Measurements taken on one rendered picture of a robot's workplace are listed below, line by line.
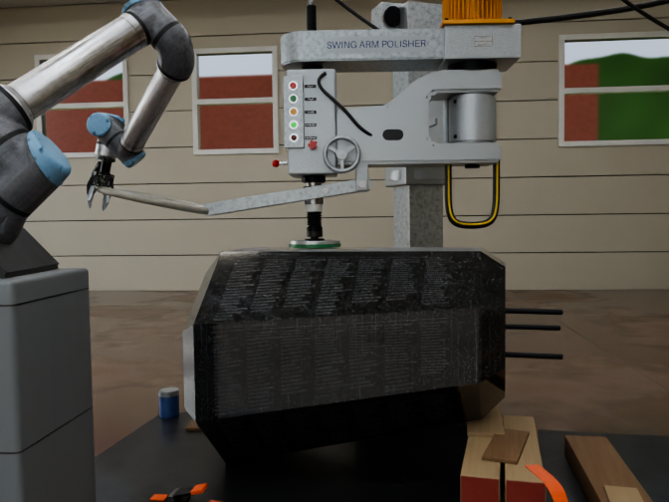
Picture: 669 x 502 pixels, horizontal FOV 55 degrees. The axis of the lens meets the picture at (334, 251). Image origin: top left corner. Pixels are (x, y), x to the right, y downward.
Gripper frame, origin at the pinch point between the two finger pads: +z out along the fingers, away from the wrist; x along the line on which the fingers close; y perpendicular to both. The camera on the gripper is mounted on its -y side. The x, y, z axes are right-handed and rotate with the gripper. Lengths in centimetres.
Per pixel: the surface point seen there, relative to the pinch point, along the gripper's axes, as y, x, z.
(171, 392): -28, 54, 86
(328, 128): 43, 74, -49
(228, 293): 52, 43, 20
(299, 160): 38, 67, -34
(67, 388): 87, -12, 47
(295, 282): 64, 63, 11
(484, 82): 70, 124, -80
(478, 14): 68, 116, -104
